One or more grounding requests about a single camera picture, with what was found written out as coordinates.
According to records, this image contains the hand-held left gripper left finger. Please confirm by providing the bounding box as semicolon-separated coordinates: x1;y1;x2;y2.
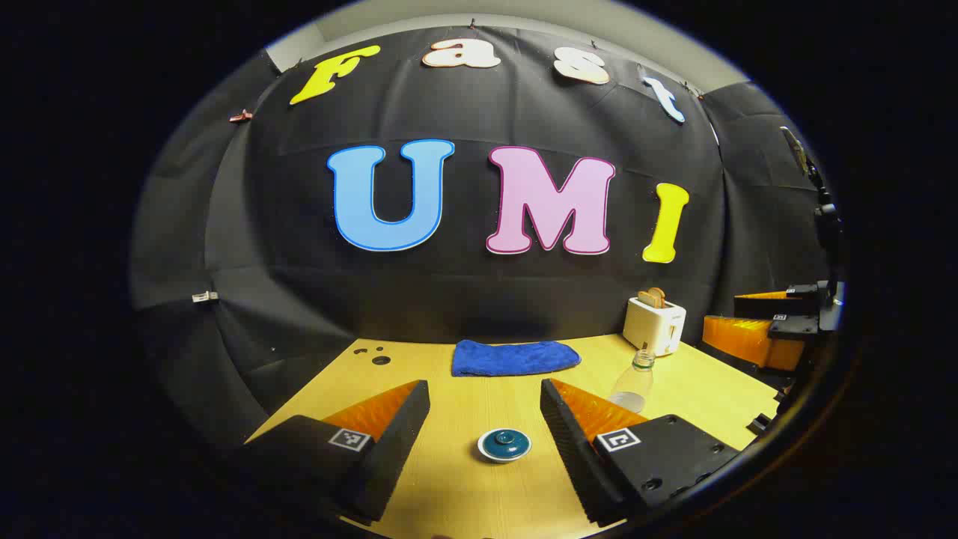
239;380;432;525

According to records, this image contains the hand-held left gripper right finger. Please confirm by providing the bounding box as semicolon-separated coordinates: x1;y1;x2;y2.
539;378;743;526

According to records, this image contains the teal white-lined teacup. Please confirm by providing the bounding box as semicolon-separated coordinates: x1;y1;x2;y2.
477;428;533;465

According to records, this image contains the clear plastic water bottle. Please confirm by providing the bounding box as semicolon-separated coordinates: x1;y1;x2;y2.
608;349;656;414

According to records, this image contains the white toaster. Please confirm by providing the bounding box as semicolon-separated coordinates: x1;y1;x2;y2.
623;296;687;358

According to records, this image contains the blue towel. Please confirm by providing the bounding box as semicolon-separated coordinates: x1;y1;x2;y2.
451;339;582;377

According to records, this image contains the black backdrop cloth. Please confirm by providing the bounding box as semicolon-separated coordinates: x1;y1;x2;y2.
129;26;835;442

